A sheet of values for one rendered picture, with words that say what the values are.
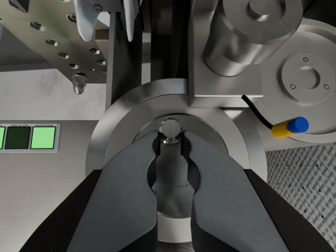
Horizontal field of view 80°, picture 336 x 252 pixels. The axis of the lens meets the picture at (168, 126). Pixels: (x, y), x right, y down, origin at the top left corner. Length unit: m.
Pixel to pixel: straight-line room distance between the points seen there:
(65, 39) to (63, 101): 2.29
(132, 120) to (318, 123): 0.16
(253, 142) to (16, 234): 0.55
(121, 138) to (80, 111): 2.41
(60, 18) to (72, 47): 0.08
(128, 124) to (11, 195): 0.47
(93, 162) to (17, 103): 2.92
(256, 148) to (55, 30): 0.36
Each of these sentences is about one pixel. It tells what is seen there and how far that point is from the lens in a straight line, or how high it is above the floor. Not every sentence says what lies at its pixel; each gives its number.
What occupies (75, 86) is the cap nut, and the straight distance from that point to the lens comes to 0.56.
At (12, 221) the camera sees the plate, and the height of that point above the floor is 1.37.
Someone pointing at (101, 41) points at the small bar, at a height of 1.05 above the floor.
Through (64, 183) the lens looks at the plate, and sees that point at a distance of 0.55.
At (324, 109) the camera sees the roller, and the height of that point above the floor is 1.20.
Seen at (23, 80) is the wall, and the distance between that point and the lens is 3.14.
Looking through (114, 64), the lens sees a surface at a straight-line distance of 0.21.
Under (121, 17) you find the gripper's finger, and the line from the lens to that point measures 0.24.
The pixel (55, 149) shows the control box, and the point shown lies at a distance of 0.55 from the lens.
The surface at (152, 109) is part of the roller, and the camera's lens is 0.17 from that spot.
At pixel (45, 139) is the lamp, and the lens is 0.57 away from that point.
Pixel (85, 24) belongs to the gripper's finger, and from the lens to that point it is 0.21.
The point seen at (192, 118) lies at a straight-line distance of 0.15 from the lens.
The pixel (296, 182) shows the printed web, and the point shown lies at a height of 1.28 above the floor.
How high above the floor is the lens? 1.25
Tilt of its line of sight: 11 degrees down
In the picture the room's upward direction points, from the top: 180 degrees clockwise
